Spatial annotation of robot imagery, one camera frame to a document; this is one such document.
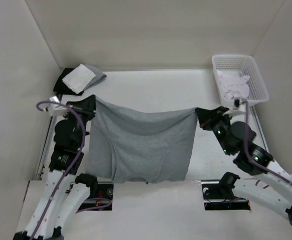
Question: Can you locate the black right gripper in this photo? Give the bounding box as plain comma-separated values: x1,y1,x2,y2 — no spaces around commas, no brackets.
195,105,232,154

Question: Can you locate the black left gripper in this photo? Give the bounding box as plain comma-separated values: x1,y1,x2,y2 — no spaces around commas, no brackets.
64,94,97,147

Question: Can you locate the grey tank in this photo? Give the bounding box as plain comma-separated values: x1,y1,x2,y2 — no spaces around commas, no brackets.
86,98,197,184
84,64,107,91

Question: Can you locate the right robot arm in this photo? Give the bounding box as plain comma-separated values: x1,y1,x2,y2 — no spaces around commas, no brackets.
195,106,292,226

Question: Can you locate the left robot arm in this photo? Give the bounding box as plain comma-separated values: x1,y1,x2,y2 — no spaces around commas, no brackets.
13,95,98,240

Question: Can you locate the folded black tank top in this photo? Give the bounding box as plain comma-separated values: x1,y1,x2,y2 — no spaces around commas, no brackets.
53,67,84,96

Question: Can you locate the white tank top in basket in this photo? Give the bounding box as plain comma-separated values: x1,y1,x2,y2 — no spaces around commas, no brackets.
217,70,250,100

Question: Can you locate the folded white tank top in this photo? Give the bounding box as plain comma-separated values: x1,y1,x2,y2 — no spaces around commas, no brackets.
62,64,96,94

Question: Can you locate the folded grey tank top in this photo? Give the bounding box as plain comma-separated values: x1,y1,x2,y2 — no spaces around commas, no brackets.
84,64,107,91

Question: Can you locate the white plastic basket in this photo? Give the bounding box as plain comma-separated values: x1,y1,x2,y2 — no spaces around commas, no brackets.
211,54,269,107

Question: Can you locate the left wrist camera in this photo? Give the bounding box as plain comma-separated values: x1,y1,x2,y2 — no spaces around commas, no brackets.
44,96,68,117

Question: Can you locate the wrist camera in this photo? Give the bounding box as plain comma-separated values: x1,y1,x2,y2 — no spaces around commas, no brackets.
44,96,68,117
222,97,247,117

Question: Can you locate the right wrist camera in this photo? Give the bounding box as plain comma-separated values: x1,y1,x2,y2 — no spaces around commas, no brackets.
222,97,247,117

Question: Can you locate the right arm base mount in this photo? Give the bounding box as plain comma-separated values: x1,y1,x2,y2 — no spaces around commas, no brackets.
201,181,251,211

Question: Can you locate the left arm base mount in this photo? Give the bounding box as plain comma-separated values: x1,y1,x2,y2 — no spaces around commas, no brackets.
78,181,114,212

